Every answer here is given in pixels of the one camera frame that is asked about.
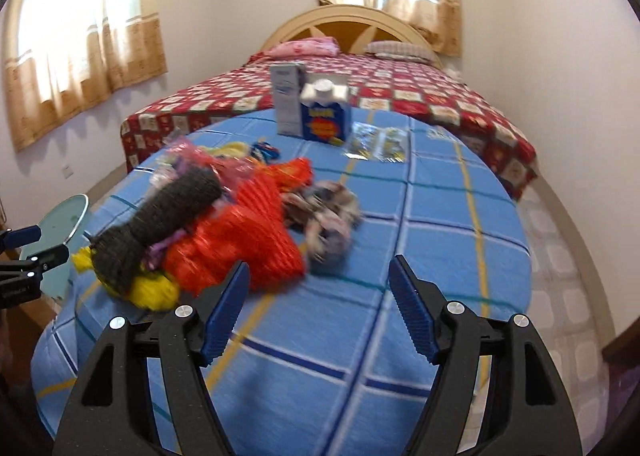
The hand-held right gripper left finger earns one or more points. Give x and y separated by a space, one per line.
222 321

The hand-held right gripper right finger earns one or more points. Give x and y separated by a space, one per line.
415 321

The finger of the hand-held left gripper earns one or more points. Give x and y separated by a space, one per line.
47 256
24 235

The teal round waste bin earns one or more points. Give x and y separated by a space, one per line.
55 223

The purple wrapper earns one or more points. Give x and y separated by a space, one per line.
159 253

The pink clear plastic bag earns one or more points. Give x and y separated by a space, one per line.
192 155

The wooden cabinet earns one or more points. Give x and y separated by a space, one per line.
46 310

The bright yellow plastic bag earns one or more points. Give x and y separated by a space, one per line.
155 292

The blue plaid tablecloth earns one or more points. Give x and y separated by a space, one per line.
440 236

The large red mesh bag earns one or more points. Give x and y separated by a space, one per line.
240 231

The dark grey crumpled bag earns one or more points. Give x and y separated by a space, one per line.
160 211

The multicoloured crumpled wrapper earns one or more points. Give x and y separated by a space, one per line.
325 216

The dark brown furniture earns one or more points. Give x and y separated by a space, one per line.
622 351

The blue milk carton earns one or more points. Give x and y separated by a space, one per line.
322 120

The wide beige curtain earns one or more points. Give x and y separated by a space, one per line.
140 45

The bed with red quilt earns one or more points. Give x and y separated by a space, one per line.
450 95

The tall grey paper box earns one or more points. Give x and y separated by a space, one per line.
285 95

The striped pillow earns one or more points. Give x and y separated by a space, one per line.
400 50

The pink pillow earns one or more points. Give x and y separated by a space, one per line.
305 46

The cream arched headboard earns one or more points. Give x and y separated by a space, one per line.
350 25

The white wall socket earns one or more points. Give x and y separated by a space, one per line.
65 169

